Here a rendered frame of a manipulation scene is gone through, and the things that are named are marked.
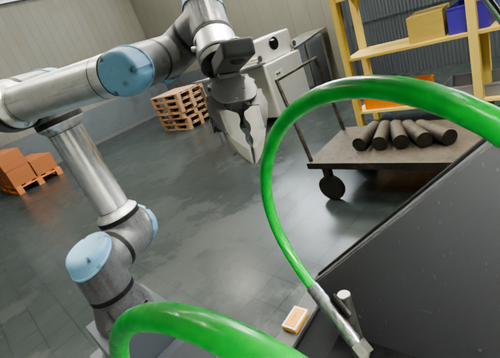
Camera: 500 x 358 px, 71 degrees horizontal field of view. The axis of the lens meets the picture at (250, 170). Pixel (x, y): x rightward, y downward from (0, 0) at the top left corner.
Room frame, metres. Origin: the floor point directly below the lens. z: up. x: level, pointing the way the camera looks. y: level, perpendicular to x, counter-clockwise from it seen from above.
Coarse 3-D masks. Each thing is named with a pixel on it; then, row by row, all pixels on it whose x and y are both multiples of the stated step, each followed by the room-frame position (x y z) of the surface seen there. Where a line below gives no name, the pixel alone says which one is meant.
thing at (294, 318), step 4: (296, 308) 0.53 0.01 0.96; (292, 312) 0.53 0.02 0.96; (296, 312) 0.52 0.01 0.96; (300, 312) 0.52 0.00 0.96; (308, 312) 0.52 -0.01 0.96; (292, 316) 0.52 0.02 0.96; (296, 316) 0.51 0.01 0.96; (300, 316) 0.51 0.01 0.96; (288, 320) 0.51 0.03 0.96; (292, 320) 0.51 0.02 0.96; (296, 320) 0.51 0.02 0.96; (304, 320) 0.51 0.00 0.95; (284, 324) 0.51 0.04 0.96; (288, 324) 0.50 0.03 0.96; (292, 324) 0.50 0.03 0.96; (300, 324) 0.50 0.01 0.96; (284, 328) 0.50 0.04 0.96; (292, 332) 0.49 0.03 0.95; (296, 332) 0.49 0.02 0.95
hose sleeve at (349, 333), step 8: (312, 288) 0.35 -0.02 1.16; (320, 288) 0.34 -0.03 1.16; (312, 296) 0.34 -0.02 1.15; (320, 296) 0.34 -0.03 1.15; (328, 296) 0.34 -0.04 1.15; (320, 304) 0.33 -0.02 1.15; (328, 304) 0.33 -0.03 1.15; (328, 312) 0.32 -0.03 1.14; (336, 312) 0.32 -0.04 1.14; (336, 320) 0.31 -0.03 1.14; (344, 320) 0.31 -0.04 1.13; (336, 328) 0.31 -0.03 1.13; (344, 328) 0.30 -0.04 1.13; (352, 328) 0.30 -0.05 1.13; (344, 336) 0.30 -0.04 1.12; (352, 336) 0.29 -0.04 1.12; (360, 336) 0.29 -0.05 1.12; (352, 344) 0.29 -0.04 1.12
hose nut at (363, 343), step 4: (360, 340) 0.29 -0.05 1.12; (364, 340) 0.29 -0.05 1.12; (356, 344) 0.29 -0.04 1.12; (360, 344) 0.29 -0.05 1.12; (364, 344) 0.29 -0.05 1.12; (368, 344) 0.29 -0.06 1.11; (352, 348) 0.29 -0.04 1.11; (356, 348) 0.28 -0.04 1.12; (360, 348) 0.28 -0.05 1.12; (364, 348) 0.28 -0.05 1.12; (368, 348) 0.28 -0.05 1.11; (372, 348) 0.28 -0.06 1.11; (352, 352) 0.29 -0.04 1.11; (356, 352) 0.28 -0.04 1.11; (360, 352) 0.28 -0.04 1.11; (364, 352) 0.28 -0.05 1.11; (368, 352) 0.28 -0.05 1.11; (356, 356) 0.28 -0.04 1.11; (360, 356) 0.28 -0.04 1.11; (364, 356) 0.28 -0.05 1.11; (368, 356) 0.28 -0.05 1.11
